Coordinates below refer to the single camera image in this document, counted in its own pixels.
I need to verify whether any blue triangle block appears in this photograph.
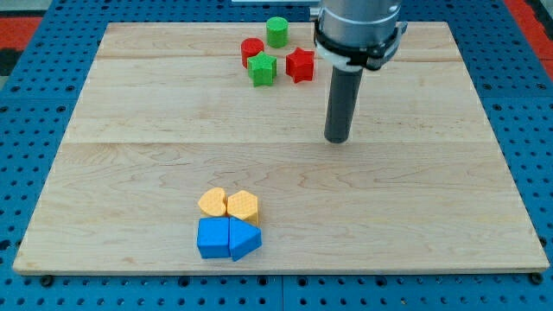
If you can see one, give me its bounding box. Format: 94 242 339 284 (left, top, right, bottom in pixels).
229 217 262 261

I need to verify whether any green star block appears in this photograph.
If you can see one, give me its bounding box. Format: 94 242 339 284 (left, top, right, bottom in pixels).
247 52 277 87

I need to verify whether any blue square block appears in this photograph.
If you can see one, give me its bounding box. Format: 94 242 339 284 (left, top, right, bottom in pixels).
196 217 230 259

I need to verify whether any red cylinder block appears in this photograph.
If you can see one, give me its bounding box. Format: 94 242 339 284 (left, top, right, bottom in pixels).
240 37 264 68

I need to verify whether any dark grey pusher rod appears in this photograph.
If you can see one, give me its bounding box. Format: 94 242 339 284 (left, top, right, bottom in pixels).
324 67 363 143

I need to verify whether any red star block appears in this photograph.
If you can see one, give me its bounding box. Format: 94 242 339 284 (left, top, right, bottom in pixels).
285 48 315 83

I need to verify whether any yellow heart block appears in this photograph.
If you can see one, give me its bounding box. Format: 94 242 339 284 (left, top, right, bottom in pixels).
198 187 227 217

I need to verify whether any yellow hexagon block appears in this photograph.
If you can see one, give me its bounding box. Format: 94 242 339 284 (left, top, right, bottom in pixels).
226 190 259 226

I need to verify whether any green cylinder block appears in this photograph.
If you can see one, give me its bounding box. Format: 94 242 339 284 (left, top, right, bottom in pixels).
265 16 289 48

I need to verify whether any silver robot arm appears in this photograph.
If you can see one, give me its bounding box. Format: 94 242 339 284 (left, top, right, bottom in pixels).
310 0 408 73

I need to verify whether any wooden board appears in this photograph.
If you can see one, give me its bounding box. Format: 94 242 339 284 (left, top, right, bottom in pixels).
13 22 549 276

